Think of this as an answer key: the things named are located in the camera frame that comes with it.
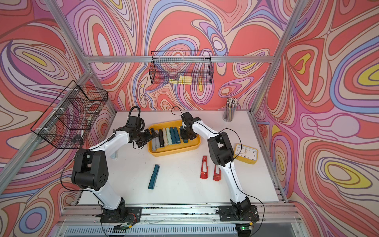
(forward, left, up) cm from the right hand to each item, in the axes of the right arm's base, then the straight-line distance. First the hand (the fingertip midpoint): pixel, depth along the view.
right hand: (185, 140), depth 103 cm
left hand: (-3, +19, +9) cm, 22 cm away
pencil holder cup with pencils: (+17, -33, +16) cm, 41 cm away
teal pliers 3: (-3, +1, +10) cm, 10 cm away
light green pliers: (-2, +10, +3) cm, 11 cm away
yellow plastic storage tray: (-10, +5, +5) cm, 13 cm away
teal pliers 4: (-27, +19, +2) cm, 33 cm away
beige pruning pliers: (0, +14, +4) cm, 14 cm away
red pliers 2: (-27, -18, 0) cm, 32 cm away
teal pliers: (-2, +8, +3) cm, 9 cm away
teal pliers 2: (+2, +6, +3) cm, 7 cm away
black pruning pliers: (0, +17, +4) cm, 17 cm away
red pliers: (-26, -11, 0) cm, 28 cm away
